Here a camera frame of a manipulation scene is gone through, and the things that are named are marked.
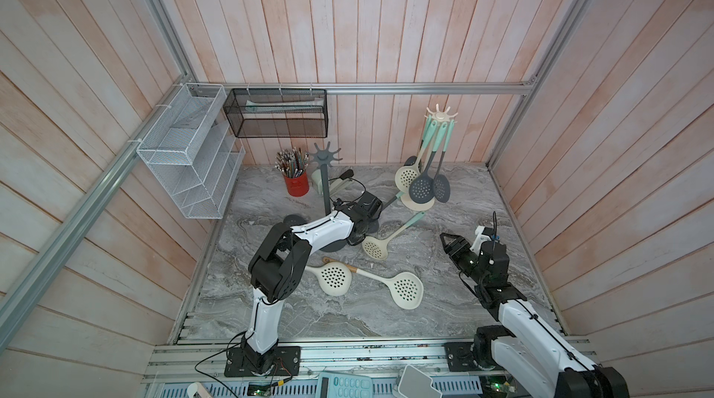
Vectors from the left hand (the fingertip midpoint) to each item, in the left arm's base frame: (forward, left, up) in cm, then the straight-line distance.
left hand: (366, 228), depth 96 cm
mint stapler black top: (+27, +6, 0) cm, 28 cm away
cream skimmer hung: (+17, -14, +10) cm, 24 cm away
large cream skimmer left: (-18, +11, -1) cm, 21 cm away
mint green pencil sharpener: (+26, +20, -2) cm, 33 cm away
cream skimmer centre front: (-21, -12, -2) cm, 24 cm away
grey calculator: (-45, +7, -2) cm, 46 cm away
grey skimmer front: (+13, -24, +18) cm, 33 cm away
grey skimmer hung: (+12, -27, +9) cm, 31 cm away
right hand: (-7, -24, +8) cm, 26 cm away
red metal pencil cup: (+18, +26, +2) cm, 32 cm away
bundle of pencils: (+20, +27, +13) cm, 36 cm away
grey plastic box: (-45, -10, +6) cm, 47 cm away
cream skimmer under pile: (-5, -4, -4) cm, 8 cm away
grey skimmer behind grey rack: (+4, +26, 0) cm, 26 cm away
